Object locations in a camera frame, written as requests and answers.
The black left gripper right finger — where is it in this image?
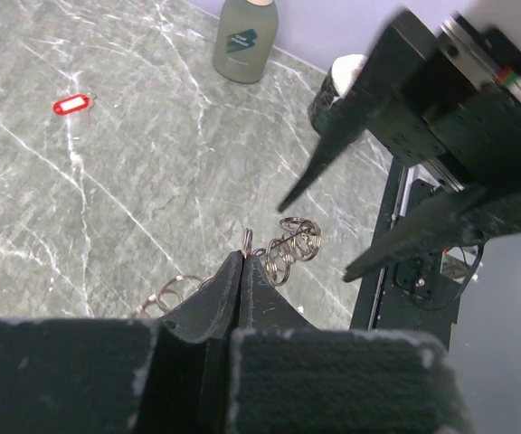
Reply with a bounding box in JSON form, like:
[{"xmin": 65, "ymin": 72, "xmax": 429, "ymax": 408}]
[{"xmin": 231, "ymin": 253, "xmax": 474, "ymax": 434}]

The silver key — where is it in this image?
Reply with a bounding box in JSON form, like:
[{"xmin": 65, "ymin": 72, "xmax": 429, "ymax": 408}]
[{"xmin": 84, "ymin": 92, "xmax": 98, "ymax": 127}]

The black tape roll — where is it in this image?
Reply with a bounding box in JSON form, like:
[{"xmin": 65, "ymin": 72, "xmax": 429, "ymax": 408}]
[{"xmin": 307, "ymin": 54, "xmax": 367, "ymax": 136}]

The soap pump bottle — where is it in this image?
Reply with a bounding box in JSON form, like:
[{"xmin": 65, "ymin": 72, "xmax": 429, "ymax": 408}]
[{"xmin": 213, "ymin": 0, "xmax": 279, "ymax": 84}]

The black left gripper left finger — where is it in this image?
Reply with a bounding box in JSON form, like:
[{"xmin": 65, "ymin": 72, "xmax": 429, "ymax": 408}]
[{"xmin": 0, "ymin": 251, "xmax": 242, "ymax": 433}]

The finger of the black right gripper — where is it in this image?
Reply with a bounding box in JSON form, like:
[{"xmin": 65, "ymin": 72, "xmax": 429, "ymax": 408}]
[{"xmin": 344, "ymin": 187, "xmax": 521, "ymax": 282}]

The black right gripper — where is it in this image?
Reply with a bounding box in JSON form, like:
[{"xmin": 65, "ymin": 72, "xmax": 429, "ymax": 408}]
[{"xmin": 278, "ymin": 9, "xmax": 521, "ymax": 212}]

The red key tag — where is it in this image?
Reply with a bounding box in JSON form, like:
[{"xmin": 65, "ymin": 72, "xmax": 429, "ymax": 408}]
[{"xmin": 52, "ymin": 94, "xmax": 90, "ymax": 116}]

